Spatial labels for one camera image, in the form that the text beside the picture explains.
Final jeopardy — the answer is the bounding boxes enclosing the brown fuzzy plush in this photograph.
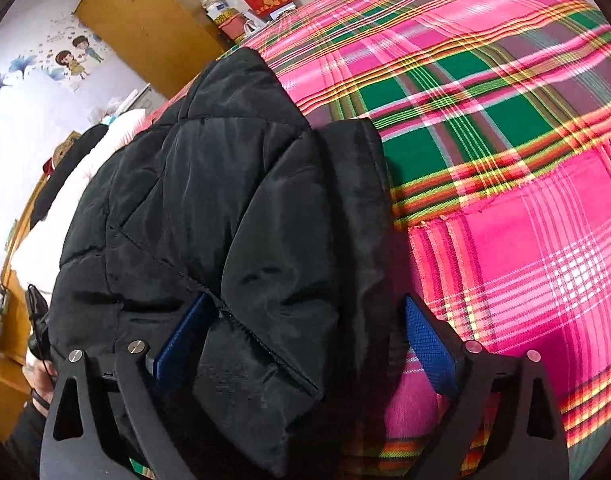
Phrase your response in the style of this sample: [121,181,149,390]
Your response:
[50,132,82,162]

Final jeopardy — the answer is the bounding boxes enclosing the black cloth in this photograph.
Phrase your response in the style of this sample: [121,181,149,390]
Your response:
[30,124,109,231]

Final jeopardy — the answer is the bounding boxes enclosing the pink green plaid bed sheet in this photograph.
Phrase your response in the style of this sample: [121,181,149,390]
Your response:
[128,0,611,480]

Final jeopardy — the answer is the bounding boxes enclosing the person's left hand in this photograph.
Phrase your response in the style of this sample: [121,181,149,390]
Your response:
[23,357,57,411]

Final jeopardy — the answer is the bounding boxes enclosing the wooden wardrobe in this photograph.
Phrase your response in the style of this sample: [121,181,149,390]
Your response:
[73,0,236,98]

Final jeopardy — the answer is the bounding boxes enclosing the black hooded puffer jacket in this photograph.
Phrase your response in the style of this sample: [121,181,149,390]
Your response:
[43,47,416,480]

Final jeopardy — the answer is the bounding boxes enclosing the wooden desk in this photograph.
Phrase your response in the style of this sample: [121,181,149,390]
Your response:
[0,170,51,441]

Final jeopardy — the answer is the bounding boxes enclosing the white blue box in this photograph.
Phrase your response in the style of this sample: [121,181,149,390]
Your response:
[206,2,237,23]

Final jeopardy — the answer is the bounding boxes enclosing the cartoon wall poster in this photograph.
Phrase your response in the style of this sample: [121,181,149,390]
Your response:
[0,17,109,98]

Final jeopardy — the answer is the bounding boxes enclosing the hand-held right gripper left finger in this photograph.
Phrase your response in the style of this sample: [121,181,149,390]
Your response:
[38,292,221,480]

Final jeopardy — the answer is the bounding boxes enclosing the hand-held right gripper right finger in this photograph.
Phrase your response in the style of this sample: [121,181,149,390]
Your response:
[404,294,571,480]

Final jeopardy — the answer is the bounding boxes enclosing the white duvet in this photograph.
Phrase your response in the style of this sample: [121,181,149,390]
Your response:
[10,110,151,296]

